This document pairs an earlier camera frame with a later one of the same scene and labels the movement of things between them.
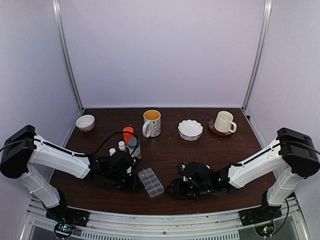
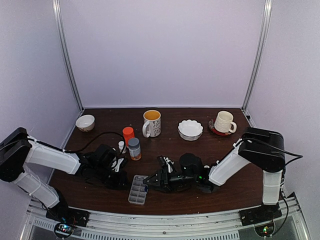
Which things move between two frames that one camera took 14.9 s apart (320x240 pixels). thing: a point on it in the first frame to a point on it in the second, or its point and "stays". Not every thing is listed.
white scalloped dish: (190, 130) stays
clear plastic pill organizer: (150, 182) to (137, 194)
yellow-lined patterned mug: (152, 126) stays
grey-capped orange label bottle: (132, 145) stays
